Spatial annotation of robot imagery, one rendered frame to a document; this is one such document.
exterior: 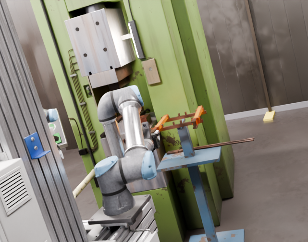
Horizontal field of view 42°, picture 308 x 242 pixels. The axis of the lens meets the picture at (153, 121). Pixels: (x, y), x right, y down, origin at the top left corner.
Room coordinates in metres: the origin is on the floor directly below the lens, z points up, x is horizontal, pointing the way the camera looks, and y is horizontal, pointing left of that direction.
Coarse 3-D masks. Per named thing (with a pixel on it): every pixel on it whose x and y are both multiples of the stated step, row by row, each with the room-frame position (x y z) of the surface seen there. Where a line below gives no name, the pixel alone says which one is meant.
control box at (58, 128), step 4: (60, 120) 2.85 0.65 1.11; (56, 124) 2.80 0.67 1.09; (60, 124) 2.80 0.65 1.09; (56, 128) 2.79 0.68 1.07; (60, 128) 2.79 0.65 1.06; (56, 132) 2.77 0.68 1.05; (60, 132) 2.77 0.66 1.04; (60, 136) 2.75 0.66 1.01; (64, 136) 2.75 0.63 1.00; (64, 140) 2.74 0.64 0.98; (60, 144) 2.72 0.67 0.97; (64, 144) 2.73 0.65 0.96
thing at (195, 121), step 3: (198, 108) 2.56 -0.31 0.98; (201, 108) 2.56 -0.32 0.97; (198, 111) 2.46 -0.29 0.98; (201, 111) 2.52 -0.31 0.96; (195, 114) 2.41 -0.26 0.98; (198, 114) 2.38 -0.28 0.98; (195, 117) 2.33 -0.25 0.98; (198, 117) 2.34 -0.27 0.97; (192, 120) 2.24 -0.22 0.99; (195, 120) 2.22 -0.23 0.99; (198, 120) 2.27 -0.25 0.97; (192, 123) 2.28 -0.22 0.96; (195, 123) 2.22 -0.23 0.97; (198, 123) 2.27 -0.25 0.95; (195, 126) 2.20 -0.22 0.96
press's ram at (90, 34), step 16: (80, 16) 2.79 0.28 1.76; (96, 16) 2.76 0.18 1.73; (112, 16) 2.88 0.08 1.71; (80, 32) 2.80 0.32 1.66; (96, 32) 2.77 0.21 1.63; (112, 32) 2.78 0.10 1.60; (80, 48) 2.81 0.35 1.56; (96, 48) 2.78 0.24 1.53; (112, 48) 2.75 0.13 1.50; (128, 48) 3.03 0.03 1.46; (80, 64) 2.82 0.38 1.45; (96, 64) 2.79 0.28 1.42; (112, 64) 2.76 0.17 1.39
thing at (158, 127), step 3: (162, 117) 2.59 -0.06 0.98; (165, 117) 2.57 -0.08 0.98; (162, 120) 2.51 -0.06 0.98; (165, 120) 2.55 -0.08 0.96; (159, 123) 2.44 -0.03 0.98; (162, 123) 2.46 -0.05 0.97; (156, 126) 2.38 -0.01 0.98; (159, 126) 2.38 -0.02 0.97; (153, 129) 2.31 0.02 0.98; (156, 129) 2.30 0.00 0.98; (159, 129) 2.33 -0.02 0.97; (153, 132) 2.24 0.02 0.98
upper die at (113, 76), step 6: (126, 66) 3.03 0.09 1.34; (102, 72) 2.78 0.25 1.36; (108, 72) 2.77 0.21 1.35; (114, 72) 2.76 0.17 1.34; (120, 72) 2.86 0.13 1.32; (126, 72) 2.99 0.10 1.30; (132, 72) 3.14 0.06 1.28; (90, 78) 2.81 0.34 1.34; (96, 78) 2.80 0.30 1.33; (102, 78) 2.79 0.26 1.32; (108, 78) 2.77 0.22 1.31; (114, 78) 2.76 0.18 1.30; (120, 78) 2.82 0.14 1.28; (96, 84) 2.80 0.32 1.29; (102, 84) 2.79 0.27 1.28; (108, 84) 2.78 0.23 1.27
